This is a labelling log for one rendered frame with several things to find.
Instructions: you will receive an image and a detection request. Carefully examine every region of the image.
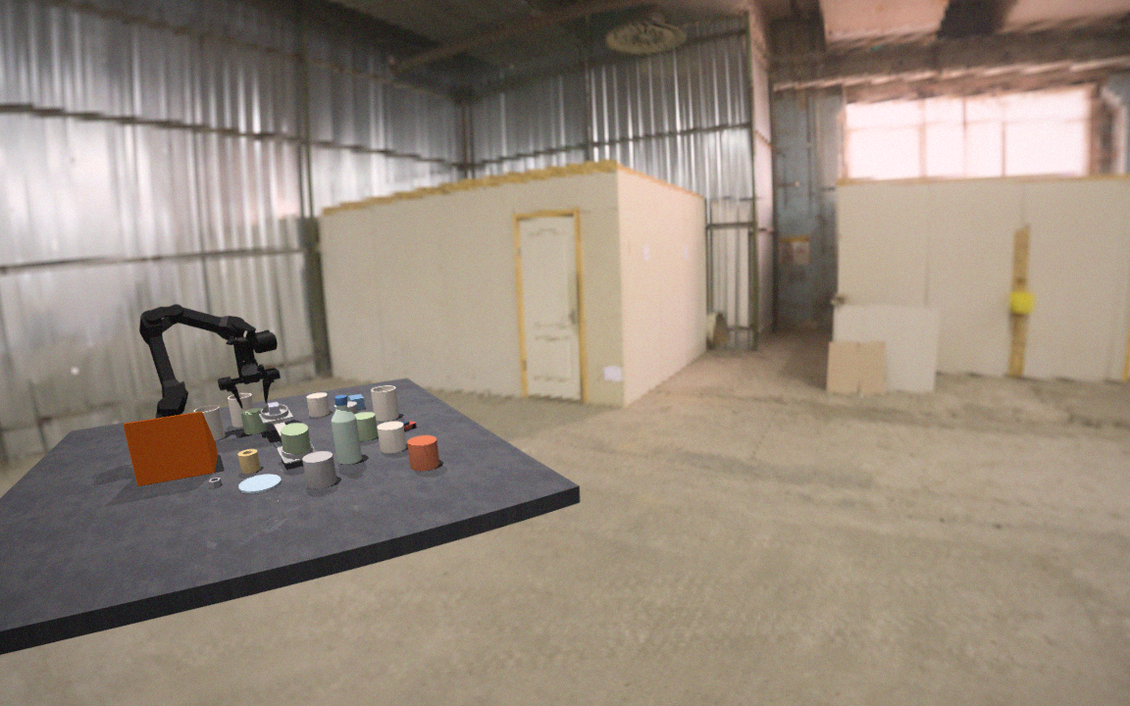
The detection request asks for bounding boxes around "cream cylinder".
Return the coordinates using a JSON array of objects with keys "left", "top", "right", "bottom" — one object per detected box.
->
[
  {"left": 379, "top": 422, "right": 406, "bottom": 453},
  {"left": 307, "top": 393, "right": 330, "bottom": 418}
]

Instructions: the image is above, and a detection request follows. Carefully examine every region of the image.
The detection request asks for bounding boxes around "orange cylinder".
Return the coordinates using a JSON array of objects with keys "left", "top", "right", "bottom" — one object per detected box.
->
[{"left": 407, "top": 435, "right": 438, "bottom": 472}]

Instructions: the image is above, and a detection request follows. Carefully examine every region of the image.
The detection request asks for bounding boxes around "white cup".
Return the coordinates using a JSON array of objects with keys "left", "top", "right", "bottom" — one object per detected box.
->
[
  {"left": 372, "top": 385, "right": 399, "bottom": 422},
  {"left": 194, "top": 406, "right": 226, "bottom": 441},
  {"left": 228, "top": 393, "right": 253, "bottom": 428}
]

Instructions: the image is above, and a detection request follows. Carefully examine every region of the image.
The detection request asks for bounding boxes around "light green cylinder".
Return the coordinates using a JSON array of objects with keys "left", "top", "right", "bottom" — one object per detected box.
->
[
  {"left": 281, "top": 422, "right": 311, "bottom": 454},
  {"left": 240, "top": 408, "right": 267, "bottom": 434}
]

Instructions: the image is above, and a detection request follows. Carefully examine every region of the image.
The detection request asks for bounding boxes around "pale green cylinder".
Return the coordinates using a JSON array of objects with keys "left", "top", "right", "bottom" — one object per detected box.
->
[{"left": 355, "top": 412, "right": 379, "bottom": 442}]

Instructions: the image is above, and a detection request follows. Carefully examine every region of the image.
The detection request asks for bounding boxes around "tan hollow cylinder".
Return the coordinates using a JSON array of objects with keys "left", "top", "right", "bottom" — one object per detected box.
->
[{"left": 238, "top": 448, "right": 261, "bottom": 474}]

